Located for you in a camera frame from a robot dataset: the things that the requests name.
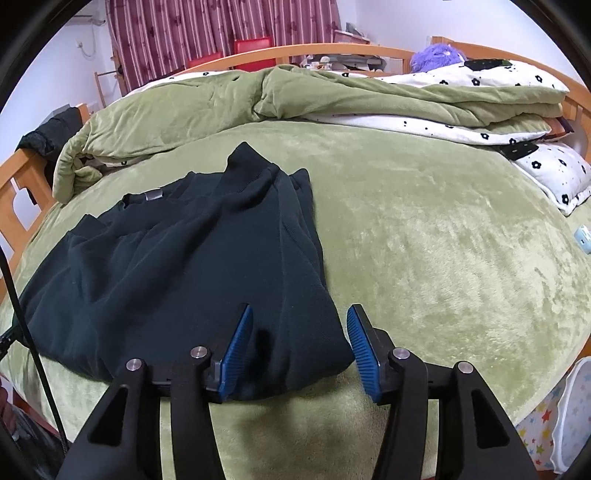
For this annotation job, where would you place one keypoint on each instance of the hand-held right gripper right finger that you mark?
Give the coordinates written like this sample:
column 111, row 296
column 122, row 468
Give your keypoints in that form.
column 362, row 350

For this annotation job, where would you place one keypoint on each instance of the green quilt with floral lining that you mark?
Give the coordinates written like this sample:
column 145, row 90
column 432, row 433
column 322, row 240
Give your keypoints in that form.
column 184, row 110

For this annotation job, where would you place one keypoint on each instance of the white floral pillow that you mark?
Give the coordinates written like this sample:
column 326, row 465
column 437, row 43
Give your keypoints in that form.
column 561, row 173

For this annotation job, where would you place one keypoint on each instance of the navy sweatshirt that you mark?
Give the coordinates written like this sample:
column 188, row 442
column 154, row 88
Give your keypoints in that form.
column 161, row 277

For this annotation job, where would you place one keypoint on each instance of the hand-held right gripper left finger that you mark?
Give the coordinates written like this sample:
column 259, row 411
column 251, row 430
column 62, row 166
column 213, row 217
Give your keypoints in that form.
column 238, row 346

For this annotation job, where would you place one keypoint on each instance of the cluttered desk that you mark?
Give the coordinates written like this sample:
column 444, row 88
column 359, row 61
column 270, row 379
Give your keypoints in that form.
column 351, row 60

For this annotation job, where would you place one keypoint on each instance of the black jacket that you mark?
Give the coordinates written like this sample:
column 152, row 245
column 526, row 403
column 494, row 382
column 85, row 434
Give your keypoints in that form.
column 55, row 134

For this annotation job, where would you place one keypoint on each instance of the star print cloth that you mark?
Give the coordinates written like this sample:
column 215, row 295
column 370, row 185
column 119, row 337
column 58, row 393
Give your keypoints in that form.
column 538, row 424

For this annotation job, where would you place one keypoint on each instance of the red chair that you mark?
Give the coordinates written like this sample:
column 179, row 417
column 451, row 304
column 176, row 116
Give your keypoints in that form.
column 251, row 47

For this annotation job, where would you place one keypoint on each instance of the wooden rack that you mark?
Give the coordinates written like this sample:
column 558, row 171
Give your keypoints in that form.
column 98, row 92

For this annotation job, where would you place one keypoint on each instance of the green plush bed sheet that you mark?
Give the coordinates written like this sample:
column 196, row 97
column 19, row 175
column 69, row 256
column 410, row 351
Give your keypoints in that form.
column 438, row 258

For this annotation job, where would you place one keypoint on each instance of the maroon striped curtain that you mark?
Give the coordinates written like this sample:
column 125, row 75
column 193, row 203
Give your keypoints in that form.
column 207, row 27

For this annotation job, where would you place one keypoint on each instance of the purple plush toy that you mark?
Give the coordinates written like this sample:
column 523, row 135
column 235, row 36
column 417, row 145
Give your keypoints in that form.
column 436, row 57

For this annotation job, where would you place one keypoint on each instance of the small light blue object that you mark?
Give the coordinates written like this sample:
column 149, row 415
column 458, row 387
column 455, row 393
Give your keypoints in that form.
column 584, row 240

